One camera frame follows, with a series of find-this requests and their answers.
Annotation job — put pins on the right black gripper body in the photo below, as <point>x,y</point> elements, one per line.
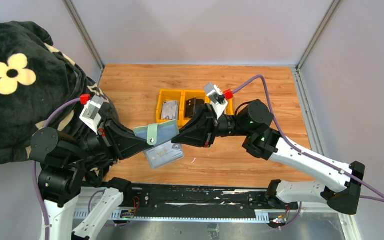
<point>212,128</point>

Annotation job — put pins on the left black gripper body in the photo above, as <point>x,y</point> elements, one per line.
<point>106,136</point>

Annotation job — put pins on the green card holder wallet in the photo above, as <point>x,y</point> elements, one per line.
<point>159,137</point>

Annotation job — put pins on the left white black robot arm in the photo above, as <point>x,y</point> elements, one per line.
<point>67,162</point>

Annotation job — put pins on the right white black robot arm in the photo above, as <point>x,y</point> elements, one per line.
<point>335,184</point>

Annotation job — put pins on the black card holder in bin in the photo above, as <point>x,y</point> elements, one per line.
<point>191,106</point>

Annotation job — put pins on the silver cards in left bin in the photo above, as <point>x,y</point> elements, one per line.
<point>170,110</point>

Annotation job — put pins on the right yellow bin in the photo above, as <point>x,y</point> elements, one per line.
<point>229,96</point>

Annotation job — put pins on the yellow bin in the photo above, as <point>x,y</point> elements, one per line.
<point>229,96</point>
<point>165,95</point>
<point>188,94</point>

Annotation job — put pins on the middle yellow bin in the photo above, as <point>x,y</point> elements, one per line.
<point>188,94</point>

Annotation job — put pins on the left yellow bin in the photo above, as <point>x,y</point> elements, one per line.
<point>165,95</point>

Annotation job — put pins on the black floral blanket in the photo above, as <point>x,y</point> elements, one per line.
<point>35,79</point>

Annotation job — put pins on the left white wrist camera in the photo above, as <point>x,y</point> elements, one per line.
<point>90,115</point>

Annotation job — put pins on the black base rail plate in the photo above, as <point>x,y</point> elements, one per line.
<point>200,202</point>

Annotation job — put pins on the right aluminium frame post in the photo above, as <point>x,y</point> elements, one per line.
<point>331,10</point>

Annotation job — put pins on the aluminium frame post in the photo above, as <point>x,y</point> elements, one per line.
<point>77,20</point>
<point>331,10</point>

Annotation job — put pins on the left aluminium frame post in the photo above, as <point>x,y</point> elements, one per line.
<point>77,20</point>

